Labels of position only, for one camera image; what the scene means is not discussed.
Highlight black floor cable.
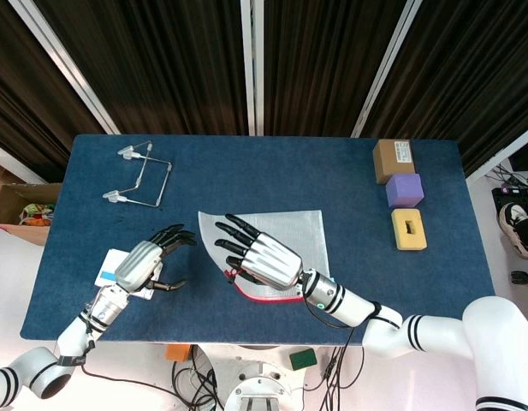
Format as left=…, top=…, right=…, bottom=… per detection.
left=81, top=359, right=226, bottom=411

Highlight yellow sponge block with slot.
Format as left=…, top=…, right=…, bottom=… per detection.
left=390, top=208, right=429, bottom=251

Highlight clear zip bag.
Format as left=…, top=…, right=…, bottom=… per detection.
left=197, top=208, right=333, bottom=306

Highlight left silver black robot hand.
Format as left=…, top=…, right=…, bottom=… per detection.
left=113, top=223, right=199, bottom=301

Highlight green block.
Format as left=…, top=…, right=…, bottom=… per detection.
left=288, top=348, right=317, bottom=371

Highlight black pleated curtain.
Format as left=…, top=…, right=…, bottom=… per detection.
left=34, top=0, right=252, bottom=137
left=0, top=0, right=106, bottom=181
left=365, top=0, right=528, bottom=176
left=262, top=0, right=408, bottom=138

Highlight wire clip hanger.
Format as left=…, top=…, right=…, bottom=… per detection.
left=102, top=140, right=174, bottom=211

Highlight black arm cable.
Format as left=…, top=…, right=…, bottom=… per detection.
left=303, top=293, right=401, bottom=390

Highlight black white sneaker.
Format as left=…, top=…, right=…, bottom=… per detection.
left=497, top=203, right=528, bottom=260

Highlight white frame post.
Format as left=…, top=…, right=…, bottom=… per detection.
left=9, top=0, right=122, bottom=136
left=351, top=0, right=424, bottom=138
left=240, top=0, right=265, bottom=137

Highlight purple foam cube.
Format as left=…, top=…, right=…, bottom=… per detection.
left=385, top=172, right=425, bottom=208

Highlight brown cardboard box with label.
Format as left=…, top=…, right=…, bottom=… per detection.
left=371, top=139, right=418, bottom=185

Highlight cardboard box with items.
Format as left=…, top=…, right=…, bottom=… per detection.
left=0, top=182, right=63, bottom=247

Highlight white blue-printed carton box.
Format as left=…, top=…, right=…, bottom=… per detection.
left=95, top=248, right=165, bottom=300

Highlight white robot torso base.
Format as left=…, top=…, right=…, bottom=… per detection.
left=190, top=343, right=333, bottom=411

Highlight orange block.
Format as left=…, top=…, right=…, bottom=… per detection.
left=166, top=343, right=193, bottom=361

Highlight blue felt table mat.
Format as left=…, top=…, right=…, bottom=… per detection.
left=20, top=134, right=496, bottom=347

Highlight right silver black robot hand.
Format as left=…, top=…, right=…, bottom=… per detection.
left=212, top=212, right=307, bottom=292

